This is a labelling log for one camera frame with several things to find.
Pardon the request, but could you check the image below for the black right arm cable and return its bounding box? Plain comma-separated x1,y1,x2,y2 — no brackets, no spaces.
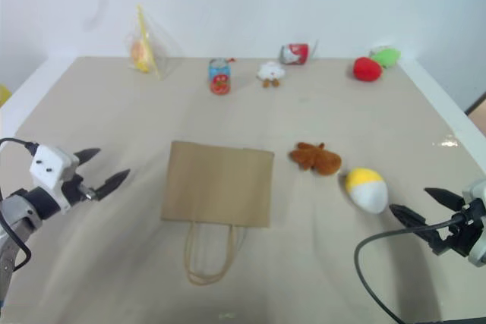
354,214,469,324

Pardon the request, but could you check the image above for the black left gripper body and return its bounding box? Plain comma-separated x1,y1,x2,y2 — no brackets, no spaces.
60,174,103,208

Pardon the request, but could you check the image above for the brown object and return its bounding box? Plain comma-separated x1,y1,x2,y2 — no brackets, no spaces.
465,92,486,116

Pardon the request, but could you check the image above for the orange item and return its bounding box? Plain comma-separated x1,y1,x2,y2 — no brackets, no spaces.
289,141,342,178

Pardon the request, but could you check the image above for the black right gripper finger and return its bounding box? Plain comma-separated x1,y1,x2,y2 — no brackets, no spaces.
424,187,466,212
388,204,438,242

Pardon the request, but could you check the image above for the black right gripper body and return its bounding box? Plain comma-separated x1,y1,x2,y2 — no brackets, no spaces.
425,201,486,260

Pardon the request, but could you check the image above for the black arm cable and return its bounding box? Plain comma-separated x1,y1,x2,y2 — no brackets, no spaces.
354,214,469,324
0,137,41,274

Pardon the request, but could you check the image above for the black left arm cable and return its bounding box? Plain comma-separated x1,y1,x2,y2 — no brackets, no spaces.
0,137,41,274

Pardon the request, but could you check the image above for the red drink can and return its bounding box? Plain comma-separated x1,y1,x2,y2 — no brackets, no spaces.
279,42,312,67

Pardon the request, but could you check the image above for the beige table cloth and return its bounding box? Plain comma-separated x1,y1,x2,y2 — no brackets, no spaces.
0,55,486,324

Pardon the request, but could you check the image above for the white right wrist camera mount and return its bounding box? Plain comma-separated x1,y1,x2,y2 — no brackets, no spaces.
460,177,486,269

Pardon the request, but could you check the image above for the clear plastic bag with snack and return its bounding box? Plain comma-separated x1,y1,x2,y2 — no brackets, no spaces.
125,4,184,82

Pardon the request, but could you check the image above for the white sheep plush toy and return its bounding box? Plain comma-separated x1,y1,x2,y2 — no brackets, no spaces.
256,61,287,90

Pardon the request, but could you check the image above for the red plush toy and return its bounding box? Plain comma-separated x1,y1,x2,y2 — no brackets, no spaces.
352,56,383,83

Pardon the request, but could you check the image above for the blue tomato print can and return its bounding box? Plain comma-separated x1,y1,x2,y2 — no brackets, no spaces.
207,58,233,96

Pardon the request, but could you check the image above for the green plush toy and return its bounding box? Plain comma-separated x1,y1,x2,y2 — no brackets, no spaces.
369,46,403,71

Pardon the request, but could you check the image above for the yellow white egg plush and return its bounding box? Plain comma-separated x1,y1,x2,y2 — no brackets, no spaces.
344,166,390,215

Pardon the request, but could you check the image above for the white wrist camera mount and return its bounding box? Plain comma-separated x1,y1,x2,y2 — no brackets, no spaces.
460,177,486,269
30,144,80,214

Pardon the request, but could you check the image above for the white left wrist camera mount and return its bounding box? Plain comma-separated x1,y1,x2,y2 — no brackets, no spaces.
30,144,80,214

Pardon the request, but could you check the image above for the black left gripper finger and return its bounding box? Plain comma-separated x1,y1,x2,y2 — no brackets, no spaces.
73,147,102,166
94,168,131,201

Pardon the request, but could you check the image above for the brown paper bag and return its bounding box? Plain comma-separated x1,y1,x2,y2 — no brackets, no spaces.
159,140,276,287

